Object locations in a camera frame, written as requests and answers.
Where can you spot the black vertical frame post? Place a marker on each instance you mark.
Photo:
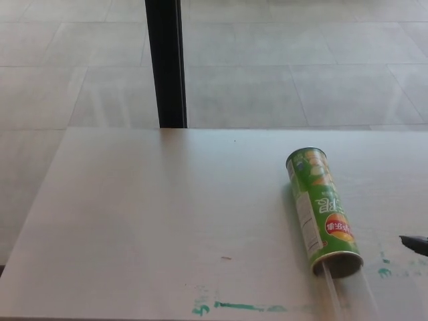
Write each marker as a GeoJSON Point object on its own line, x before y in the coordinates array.
{"type": "Point", "coordinates": [166, 63]}

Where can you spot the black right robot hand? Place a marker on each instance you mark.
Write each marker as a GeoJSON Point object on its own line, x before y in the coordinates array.
{"type": "Point", "coordinates": [416, 241]}

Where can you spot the green chips tube container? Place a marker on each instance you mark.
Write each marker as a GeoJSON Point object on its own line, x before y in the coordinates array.
{"type": "Point", "coordinates": [312, 190]}

